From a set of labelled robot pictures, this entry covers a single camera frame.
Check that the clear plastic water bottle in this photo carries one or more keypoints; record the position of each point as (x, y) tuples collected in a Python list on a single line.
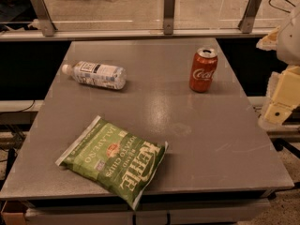
[(98, 75)]

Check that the red cola can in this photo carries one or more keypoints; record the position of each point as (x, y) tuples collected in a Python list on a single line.
[(204, 65)]

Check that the metal bracket post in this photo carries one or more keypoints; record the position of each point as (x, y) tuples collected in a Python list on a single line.
[(247, 22), (46, 24), (168, 16)]

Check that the right metal bracket post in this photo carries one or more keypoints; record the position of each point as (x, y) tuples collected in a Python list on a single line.
[(247, 22)]

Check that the glass barrier rail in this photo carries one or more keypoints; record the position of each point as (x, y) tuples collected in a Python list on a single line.
[(36, 35)]

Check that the middle metal bracket post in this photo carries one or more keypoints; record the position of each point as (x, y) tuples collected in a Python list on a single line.
[(168, 16)]

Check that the left metal bracket post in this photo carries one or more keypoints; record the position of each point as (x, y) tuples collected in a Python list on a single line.
[(46, 24)]

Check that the cardboard box corner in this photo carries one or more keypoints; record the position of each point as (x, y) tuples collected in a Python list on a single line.
[(13, 213)]

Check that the green kettle chips bag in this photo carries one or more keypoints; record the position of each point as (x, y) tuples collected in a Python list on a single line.
[(114, 158)]

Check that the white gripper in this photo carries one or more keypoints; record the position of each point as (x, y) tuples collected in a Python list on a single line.
[(290, 42)]

